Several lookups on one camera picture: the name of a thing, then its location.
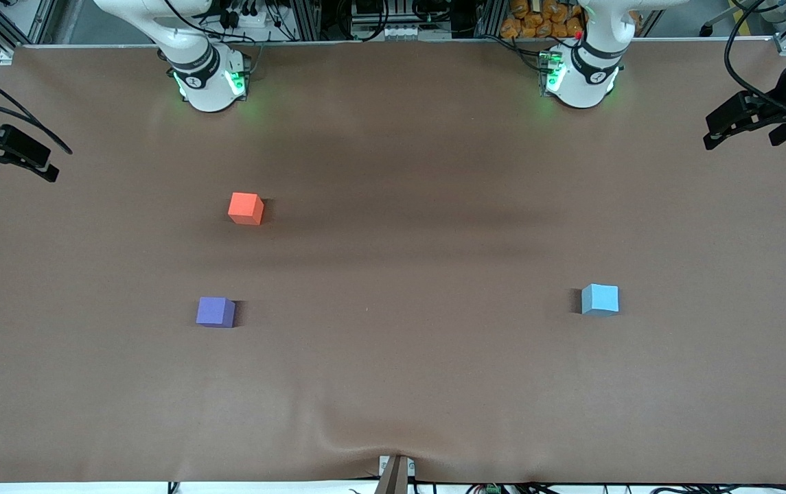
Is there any purple foam block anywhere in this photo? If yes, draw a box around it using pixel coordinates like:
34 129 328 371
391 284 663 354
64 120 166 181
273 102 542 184
196 296 236 328

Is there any bag of orange objects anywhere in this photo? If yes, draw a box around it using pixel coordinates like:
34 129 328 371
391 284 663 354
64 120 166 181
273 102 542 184
500 0 586 40

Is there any brown camera mount bar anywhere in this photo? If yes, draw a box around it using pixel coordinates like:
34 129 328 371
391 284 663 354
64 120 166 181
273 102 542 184
373 456 410 494

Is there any white table edge bracket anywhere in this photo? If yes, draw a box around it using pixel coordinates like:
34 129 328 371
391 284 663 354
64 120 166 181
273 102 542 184
378 456 416 479

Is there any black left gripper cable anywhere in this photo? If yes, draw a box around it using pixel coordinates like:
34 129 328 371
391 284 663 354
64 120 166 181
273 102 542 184
724 0 786 110

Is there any white power strip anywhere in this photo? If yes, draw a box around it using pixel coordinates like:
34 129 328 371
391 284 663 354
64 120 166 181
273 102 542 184
382 24 435 40

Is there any brown table cover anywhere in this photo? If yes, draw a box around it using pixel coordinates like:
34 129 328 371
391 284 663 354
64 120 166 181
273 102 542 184
0 38 786 485

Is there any orange foam block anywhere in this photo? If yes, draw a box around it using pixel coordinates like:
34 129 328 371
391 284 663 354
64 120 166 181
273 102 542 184
228 192 264 226

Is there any light blue foam block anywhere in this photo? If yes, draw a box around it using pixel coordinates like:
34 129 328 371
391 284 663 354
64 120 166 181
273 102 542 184
581 283 619 317

